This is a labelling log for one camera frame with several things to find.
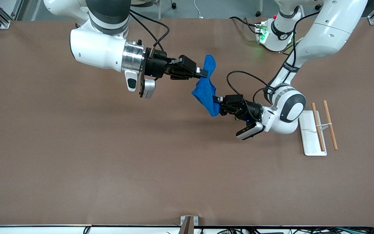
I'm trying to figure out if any blue microfibre towel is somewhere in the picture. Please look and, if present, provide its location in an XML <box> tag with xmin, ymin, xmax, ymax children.
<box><xmin>192</xmin><ymin>55</ymin><xmax>225</xmax><ymax>117</ymax></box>

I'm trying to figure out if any white towel rack base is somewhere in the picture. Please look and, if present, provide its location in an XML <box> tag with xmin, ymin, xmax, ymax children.
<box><xmin>298</xmin><ymin>110</ymin><xmax>327</xmax><ymax>157</ymax></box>

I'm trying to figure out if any wooden rack rod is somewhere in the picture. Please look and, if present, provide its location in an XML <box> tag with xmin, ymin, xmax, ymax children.
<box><xmin>311</xmin><ymin>102</ymin><xmax>326</xmax><ymax>152</ymax></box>
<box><xmin>323</xmin><ymin>100</ymin><xmax>339</xmax><ymax>150</ymax></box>

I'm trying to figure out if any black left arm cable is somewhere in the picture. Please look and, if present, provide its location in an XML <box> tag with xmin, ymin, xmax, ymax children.
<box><xmin>226</xmin><ymin>71</ymin><xmax>273</xmax><ymax>105</ymax></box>

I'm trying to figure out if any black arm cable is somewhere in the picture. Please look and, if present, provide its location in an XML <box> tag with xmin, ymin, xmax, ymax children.
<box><xmin>226</xmin><ymin>71</ymin><xmax>273</xmax><ymax>105</ymax></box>
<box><xmin>129</xmin><ymin>10</ymin><xmax>170</xmax><ymax>56</ymax></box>

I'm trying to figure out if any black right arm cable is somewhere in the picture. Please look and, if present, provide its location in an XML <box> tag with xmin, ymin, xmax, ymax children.
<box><xmin>129</xmin><ymin>10</ymin><xmax>170</xmax><ymax>56</ymax></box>

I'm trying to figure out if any white floor cable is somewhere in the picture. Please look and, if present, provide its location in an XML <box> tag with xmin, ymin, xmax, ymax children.
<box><xmin>193</xmin><ymin>0</ymin><xmax>204</xmax><ymax>19</ymax></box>

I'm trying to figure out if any black base power cable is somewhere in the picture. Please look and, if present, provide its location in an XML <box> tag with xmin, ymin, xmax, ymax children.
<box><xmin>229</xmin><ymin>16</ymin><xmax>259</xmax><ymax>35</ymax></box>

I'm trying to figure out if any metal table edge bracket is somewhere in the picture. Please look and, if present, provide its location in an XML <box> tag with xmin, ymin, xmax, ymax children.
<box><xmin>180</xmin><ymin>216</ymin><xmax>199</xmax><ymax>234</ymax></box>

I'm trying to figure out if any bundle of cables under table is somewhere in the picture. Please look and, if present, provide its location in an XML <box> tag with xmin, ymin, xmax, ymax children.
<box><xmin>164</xmin><ymin>226</ymin><xmax>374</xmax><ymax>234</ymax></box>

